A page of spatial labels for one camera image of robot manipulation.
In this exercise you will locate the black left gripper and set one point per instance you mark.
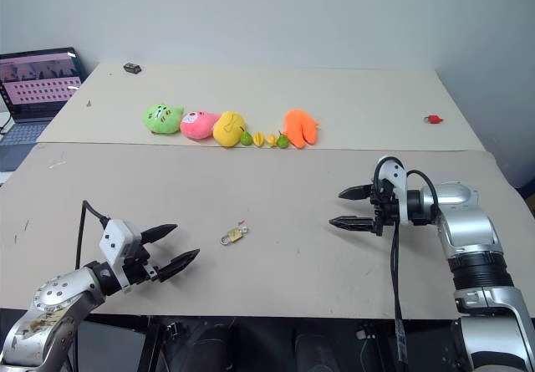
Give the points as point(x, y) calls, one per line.
point(137, 265)

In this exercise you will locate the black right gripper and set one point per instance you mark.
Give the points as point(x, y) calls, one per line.
point(383, 209)

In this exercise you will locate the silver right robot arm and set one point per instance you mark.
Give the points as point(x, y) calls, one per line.
point(476, 259)

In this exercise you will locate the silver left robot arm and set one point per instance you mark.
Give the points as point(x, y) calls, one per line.
point(50, 305)

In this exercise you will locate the small yellow padlock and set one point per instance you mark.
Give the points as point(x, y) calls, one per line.
point(233, 236)

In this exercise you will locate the orange plush toy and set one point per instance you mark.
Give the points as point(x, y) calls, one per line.
point(300, 128)

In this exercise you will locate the green toy pear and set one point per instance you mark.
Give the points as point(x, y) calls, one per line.
point(283, 141)
point(246, 138)

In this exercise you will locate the small yellow toy starfruit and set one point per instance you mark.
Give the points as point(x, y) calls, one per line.
point(272, 140)

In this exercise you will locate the red padlock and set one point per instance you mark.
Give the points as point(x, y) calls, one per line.
point(433, 119)

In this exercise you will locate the pink plush toy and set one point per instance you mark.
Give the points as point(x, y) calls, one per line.
point(196, 124)

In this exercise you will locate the green plush toy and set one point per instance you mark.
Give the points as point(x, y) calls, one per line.
point(162, 118)

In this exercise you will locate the yellow plush toy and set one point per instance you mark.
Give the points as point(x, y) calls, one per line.
point(227, 128)

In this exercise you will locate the small black box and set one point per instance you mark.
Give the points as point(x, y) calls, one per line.
point(133, 68)

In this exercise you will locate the open laptop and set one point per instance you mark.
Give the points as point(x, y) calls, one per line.
point(31, 92)

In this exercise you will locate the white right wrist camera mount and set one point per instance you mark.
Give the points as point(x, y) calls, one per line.
point(395, 188)

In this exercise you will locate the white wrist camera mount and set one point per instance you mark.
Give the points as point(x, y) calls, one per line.
point(115, 238)
point(395, 188)

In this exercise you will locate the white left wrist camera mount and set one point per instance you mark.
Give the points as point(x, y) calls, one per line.
point(115, 238)

